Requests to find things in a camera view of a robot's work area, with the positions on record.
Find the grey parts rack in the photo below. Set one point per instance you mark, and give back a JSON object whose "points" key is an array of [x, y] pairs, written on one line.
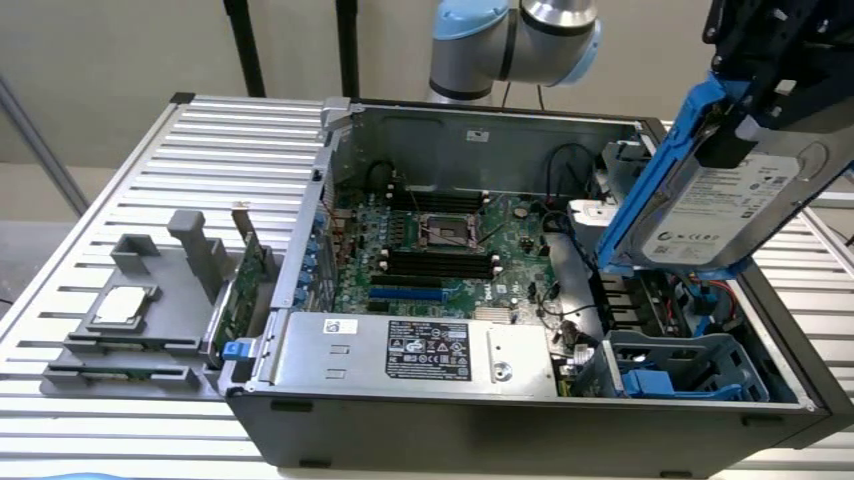
{"points": [[167, 305]]}

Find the black stand pole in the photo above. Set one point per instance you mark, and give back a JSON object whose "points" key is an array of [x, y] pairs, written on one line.
{"points": [[248, 45], [347, 45]]}

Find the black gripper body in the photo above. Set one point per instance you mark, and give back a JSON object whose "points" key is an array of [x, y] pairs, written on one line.
{"points": [[794, 55]]}

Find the grey disk bay cage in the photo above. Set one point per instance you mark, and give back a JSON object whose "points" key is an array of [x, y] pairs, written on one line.
{"points": [[707, 365]]}

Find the blue power supply latch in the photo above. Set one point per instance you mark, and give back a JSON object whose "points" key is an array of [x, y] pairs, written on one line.
{"points": [[239, 349]]}

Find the black expansion slot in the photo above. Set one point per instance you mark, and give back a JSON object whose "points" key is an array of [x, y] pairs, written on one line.
{"points": [[403, 306], [407, 281]]}

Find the green motherboard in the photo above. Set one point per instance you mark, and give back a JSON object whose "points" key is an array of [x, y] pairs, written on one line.
{"points": [[514, 270]]}

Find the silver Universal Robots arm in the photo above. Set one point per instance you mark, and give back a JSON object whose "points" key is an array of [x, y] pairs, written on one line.
{"points": [[467, 45]]}

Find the blue expansion slot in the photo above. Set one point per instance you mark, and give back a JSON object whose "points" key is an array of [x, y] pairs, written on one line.
{"points": [[407, 294]]}

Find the silver CPU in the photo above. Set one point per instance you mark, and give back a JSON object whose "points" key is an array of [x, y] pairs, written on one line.
{"points": [[123, 306]]}

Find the silver power supply unit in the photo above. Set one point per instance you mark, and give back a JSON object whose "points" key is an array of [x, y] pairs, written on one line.
{"points": [[374, 355]]}

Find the blue cloth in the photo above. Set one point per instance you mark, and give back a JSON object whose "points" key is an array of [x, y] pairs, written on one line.
{"points": [[47, 476]]}

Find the open black PC case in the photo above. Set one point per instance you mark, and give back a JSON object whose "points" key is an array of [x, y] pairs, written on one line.
{"points": [[467, 430]]}

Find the black RAM slot bank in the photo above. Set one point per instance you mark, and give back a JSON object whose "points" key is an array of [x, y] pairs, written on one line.
{"points": [[440, 263], [436, 201]]}

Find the aluminium frame post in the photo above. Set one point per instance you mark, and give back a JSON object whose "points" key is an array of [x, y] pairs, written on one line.
{"points": [[40, 145]]}

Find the metal disk bay bracket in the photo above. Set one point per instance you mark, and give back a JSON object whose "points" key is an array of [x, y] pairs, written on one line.
{"points": [[590, 212]]}

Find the silver chipset heatsink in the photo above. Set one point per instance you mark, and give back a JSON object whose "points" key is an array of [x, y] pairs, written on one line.
{"points": [[496, 313]]}

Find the green graphics card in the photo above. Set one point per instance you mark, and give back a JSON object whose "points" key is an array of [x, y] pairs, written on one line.
{"points": [[249, 270]]}

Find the blue disk bay latch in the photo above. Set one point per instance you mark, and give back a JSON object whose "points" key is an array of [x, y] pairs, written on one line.
{"points": [[643, 384]]}

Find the round coin battery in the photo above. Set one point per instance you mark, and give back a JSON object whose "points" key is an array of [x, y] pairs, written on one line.
{"points": [[520, 210]]}

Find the hard disk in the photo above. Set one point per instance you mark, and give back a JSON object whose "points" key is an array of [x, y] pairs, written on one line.
{"points": [[717, 210]]}

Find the CPU socket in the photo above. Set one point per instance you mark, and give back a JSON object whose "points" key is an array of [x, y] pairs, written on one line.
{"points": [[448, 232]]}

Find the green RAM stick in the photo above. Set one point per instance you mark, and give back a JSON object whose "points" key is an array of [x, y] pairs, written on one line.
{"points": [[116, 373]]}

